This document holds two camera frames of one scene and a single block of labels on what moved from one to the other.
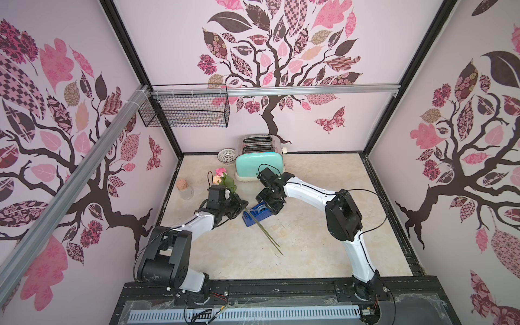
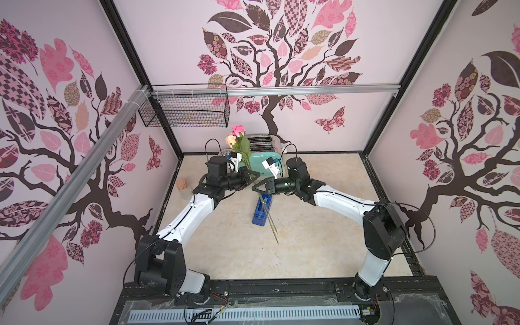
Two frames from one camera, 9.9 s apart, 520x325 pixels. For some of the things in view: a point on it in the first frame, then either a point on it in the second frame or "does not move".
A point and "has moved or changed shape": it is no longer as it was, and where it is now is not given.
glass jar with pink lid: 186,191 does not move
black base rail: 420,302 does not move
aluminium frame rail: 60,204 does not move
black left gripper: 239,204 → 244,172
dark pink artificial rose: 223,178 has moved or changed shape
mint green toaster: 256,152 does not move
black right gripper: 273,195 → 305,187
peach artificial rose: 215,179 has moved or changed shape
